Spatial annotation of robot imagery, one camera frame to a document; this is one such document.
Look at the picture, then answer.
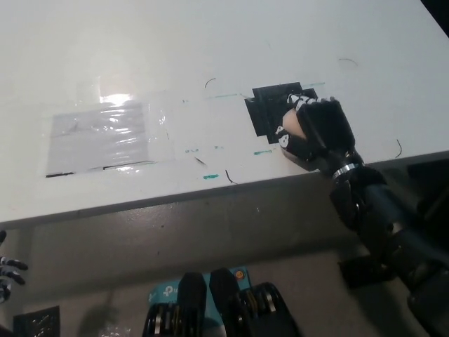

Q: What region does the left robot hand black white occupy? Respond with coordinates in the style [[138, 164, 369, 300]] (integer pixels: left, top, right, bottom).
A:
[[0, 230, 29, 305]]

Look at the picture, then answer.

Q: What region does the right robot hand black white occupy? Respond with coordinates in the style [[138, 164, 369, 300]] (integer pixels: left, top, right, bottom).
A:
[[275, 93, 365, 179]]

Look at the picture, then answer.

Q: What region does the black mask tape square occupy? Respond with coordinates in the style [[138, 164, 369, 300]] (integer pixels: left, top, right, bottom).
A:
[[244, 81, 319, 145]]

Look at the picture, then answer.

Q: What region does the small black floor tape patch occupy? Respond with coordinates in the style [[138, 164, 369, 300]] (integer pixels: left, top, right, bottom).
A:
[[13, 305, 60, 337]]

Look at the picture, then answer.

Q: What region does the large black floor tape patch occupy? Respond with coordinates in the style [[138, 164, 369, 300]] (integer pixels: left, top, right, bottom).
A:
[[338, 255, 401, 289]]

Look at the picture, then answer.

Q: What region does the clear plastic taped sheet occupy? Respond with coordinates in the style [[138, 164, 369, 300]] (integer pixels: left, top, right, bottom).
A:
[[45, 101, 168, 178]]

